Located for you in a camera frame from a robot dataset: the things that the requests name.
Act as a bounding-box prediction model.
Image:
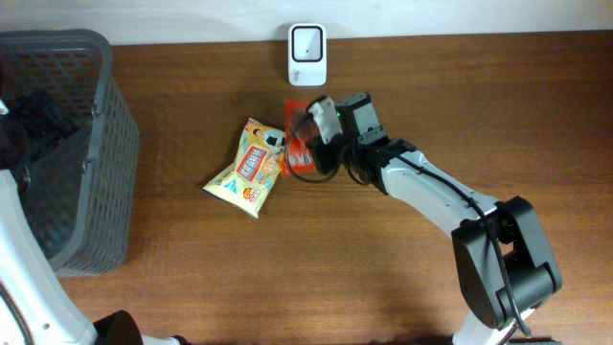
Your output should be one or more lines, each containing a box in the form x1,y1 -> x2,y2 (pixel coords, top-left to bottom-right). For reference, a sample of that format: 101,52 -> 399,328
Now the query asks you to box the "red Hacks candy bag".
282,99 -> 316,176

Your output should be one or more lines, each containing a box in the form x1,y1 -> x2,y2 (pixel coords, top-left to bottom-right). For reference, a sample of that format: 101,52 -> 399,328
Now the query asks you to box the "yellow snack chip bag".
202,118 -> 285,219

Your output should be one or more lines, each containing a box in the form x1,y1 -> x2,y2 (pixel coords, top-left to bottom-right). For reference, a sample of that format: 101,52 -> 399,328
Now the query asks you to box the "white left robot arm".
1,86 -> 150,344

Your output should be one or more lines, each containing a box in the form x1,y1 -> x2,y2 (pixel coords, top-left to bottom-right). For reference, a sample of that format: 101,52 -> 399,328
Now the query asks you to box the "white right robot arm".
301,92 -> 562,344

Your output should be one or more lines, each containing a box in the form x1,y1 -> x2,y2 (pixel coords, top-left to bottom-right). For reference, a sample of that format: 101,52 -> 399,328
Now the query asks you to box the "white barcode scanner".
287,23 -> 328,87

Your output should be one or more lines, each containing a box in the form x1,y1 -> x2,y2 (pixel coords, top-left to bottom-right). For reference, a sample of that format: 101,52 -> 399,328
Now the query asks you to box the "grey plastic mesh basket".
1,29 -> 140,276

